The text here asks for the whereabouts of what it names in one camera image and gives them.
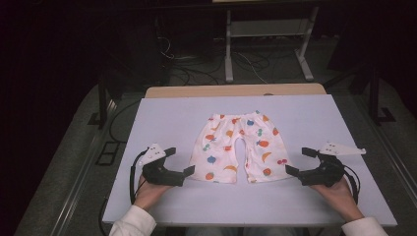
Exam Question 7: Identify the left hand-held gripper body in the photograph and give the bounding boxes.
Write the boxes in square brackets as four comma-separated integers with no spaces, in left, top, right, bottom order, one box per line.
[137,143,185,188]

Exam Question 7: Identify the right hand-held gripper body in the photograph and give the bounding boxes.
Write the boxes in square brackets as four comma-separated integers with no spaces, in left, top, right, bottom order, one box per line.
[296,141,367,188]

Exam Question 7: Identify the white fruit print pants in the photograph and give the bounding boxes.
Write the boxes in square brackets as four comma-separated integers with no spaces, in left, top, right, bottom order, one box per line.
[189,110,293,185]

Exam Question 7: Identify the person's left hand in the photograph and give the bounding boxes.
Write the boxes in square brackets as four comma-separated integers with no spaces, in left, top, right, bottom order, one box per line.
[133,175,172,211]

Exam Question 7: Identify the person's right hand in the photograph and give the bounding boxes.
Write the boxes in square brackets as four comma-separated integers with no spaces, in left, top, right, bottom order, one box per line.
[309,176,365,222]

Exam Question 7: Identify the white board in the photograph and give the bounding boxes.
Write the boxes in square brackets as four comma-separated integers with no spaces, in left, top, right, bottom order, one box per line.
[102,93,398,228]

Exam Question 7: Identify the black metal stand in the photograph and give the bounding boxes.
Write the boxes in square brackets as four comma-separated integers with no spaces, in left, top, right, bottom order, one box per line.
[88,73,111,130]
[368,63,397,126]

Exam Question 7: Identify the wooden table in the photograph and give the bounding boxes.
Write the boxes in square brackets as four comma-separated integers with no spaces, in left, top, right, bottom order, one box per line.
[145,83,328,99]

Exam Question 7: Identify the white metal stand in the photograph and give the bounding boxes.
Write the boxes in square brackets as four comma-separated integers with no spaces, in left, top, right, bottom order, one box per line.
[224,6,321,84]

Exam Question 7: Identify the black floor cable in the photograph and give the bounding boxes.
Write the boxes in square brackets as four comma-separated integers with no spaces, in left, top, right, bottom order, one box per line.
[108,98,143,144]

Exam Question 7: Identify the tangle of floor cables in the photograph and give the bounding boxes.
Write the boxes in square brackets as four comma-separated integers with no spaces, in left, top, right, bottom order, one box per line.
[156,33,273,87]

